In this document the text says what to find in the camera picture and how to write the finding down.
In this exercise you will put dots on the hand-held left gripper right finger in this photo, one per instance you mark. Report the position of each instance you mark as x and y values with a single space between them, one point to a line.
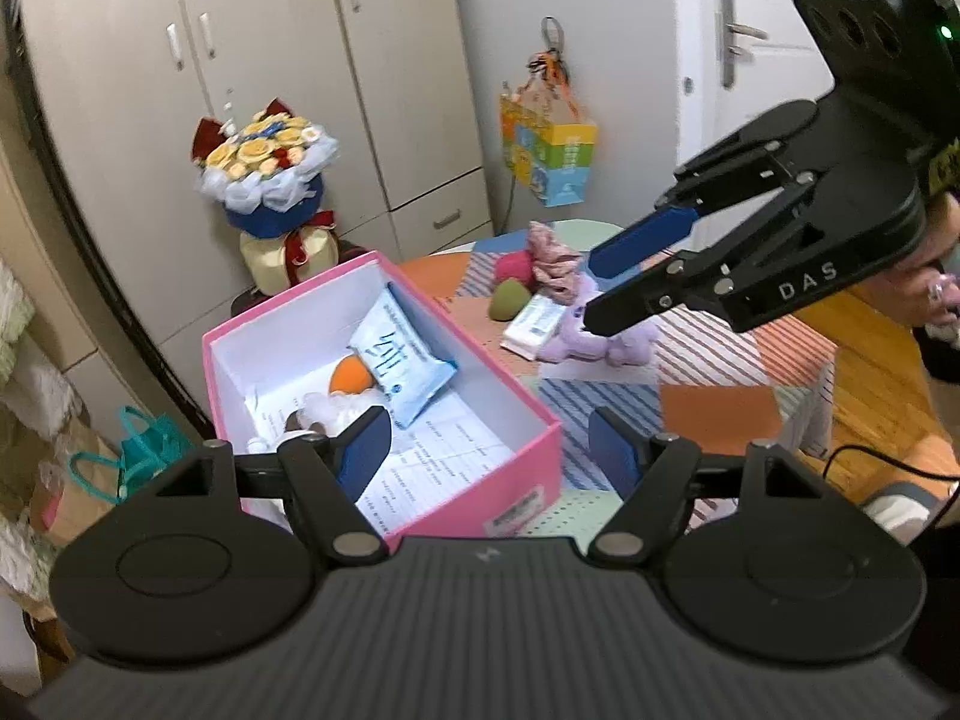
611 450

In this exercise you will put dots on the pink cardboard box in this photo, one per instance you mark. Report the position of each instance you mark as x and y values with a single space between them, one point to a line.
525 474

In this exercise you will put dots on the colourful paper gift bag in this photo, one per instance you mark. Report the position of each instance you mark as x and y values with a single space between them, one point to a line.
555 157

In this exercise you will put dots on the fluffy cream pajama pants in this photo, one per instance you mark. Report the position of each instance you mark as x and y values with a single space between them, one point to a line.
19 360

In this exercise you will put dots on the patchwork tablecloth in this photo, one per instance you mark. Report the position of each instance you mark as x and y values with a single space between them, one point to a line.
712 405

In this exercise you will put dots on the white door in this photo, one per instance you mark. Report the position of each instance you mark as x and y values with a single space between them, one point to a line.
757 135

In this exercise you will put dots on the person's right hand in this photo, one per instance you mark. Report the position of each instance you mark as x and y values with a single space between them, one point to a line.
934 270

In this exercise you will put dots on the brown paper bag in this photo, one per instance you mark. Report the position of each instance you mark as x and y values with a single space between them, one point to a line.
71 502

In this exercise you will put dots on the pink plush toy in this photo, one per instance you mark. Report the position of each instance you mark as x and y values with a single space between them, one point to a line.
514 268

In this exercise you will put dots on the teal gift bag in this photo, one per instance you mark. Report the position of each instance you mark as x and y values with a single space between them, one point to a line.
154 442

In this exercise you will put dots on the pink floral scrunchie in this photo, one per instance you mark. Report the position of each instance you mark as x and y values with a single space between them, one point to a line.
555 255

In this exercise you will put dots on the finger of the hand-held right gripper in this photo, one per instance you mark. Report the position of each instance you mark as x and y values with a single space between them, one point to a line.
645 236
645 300

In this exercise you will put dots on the large white blue tissue packet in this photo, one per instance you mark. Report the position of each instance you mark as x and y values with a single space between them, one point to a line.
405 367

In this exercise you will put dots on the yellow flower bouquet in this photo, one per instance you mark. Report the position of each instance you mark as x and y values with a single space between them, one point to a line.
262 180

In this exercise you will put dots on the white duck plush toy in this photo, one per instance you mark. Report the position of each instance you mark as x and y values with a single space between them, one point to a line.
351 379

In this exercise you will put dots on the beige wooden wardrobe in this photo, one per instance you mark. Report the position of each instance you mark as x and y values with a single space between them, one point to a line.
300 52

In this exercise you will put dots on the small white tissue packet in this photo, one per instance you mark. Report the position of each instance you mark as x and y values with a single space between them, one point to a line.
534 326

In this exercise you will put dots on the printed paper sheet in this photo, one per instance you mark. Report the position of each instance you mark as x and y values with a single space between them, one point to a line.
450 454

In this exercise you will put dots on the purple plush toy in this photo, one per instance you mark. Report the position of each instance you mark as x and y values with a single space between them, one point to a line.
592 337

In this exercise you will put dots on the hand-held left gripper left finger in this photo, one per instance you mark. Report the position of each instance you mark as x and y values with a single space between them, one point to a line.
367 450

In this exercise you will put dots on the green egg-shaped sponge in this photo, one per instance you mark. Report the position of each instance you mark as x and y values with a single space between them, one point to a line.
508 301

